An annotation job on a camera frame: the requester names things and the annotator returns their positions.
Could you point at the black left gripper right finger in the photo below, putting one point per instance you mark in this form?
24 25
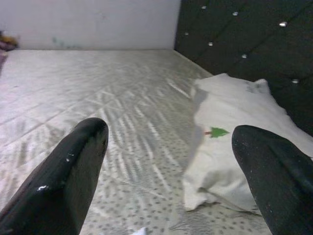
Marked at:
281 186

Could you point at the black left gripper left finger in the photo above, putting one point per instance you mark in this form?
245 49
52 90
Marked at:
56 191

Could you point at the white pillow with green tree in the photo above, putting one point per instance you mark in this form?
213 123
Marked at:
220 110

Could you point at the white paper scrap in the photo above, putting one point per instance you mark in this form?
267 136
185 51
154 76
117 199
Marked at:
141 232

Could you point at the white quilted mattress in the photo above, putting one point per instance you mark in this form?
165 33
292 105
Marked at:
97 85

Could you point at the dark tufted headboard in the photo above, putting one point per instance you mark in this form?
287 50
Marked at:
256 36

